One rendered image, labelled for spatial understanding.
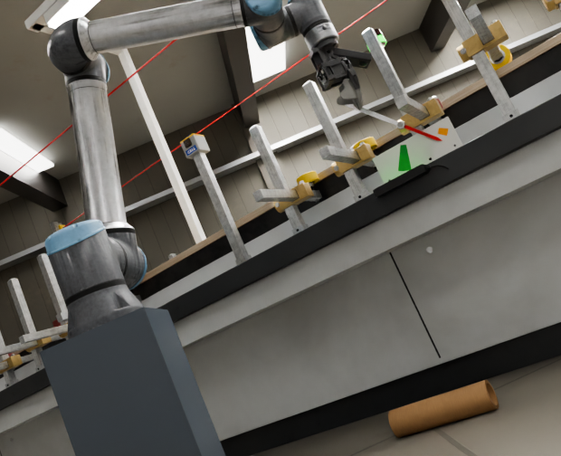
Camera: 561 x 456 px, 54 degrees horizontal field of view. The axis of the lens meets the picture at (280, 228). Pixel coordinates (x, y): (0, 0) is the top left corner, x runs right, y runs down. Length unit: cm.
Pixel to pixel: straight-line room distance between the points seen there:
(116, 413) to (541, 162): 128
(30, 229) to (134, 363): 658
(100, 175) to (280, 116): 594
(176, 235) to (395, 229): 558
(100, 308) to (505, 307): 126
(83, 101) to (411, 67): 652
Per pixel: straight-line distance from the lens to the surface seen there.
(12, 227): 792
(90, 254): 139
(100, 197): 161
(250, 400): 238
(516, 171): 171
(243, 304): 205
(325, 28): 164
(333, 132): 184
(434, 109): 174
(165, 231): 723
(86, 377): 132
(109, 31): 161
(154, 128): 353
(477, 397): 164
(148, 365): 128
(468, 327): 198
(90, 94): 171
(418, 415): 170
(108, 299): 136
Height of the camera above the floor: 43
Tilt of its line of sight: 9 degrees up
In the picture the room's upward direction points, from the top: 24 degrees counter-clockwise
